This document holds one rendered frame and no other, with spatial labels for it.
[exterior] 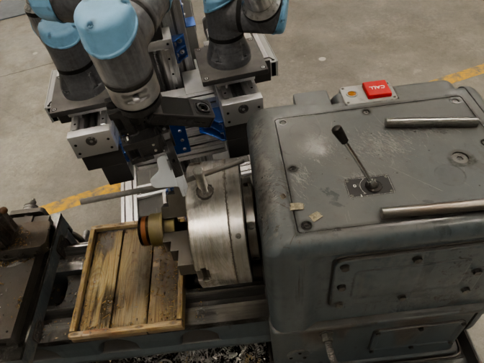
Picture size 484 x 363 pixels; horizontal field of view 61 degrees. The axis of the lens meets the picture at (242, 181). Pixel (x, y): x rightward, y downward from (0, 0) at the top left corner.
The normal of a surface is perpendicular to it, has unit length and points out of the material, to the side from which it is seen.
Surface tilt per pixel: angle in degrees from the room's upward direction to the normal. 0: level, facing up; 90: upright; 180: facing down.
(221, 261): 72
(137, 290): 0
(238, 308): 0
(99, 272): 0
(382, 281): 90
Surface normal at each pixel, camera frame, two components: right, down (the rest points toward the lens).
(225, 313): -0.10, -0.67
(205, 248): 0.01, 0.28
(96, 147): 0.21, 0.71
